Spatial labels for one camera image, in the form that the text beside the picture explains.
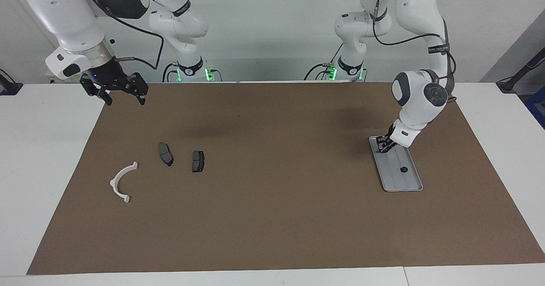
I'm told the silver metal tray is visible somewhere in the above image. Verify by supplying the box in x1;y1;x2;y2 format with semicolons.
369;136;423;192

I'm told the curved dark grey brake pad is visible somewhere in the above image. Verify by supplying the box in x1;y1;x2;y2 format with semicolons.
158;142;174;167

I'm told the black stand clamp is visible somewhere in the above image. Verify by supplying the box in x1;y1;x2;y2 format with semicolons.
0;69;23;96

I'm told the brown table mat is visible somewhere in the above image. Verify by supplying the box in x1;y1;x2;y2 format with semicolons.
26;82;545;275

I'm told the black stand with pole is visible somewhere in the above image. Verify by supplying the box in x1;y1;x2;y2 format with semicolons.
496;48;545;94

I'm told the blue box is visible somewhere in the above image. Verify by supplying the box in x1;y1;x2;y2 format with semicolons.
526;92;545;130

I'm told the black base cable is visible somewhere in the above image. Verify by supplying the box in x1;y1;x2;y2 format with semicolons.
162;62;179;83
304;43;345;81

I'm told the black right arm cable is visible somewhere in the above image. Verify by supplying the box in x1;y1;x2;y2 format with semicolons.
87;0;165;70

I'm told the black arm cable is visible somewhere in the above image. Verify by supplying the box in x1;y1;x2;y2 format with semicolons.
87;0;165;70
372;0;457;104

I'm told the white semicircular bracket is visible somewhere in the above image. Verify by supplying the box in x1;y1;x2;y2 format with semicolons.
109;161;139;203

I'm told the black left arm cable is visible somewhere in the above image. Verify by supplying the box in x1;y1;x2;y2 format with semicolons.
372;0;457;104

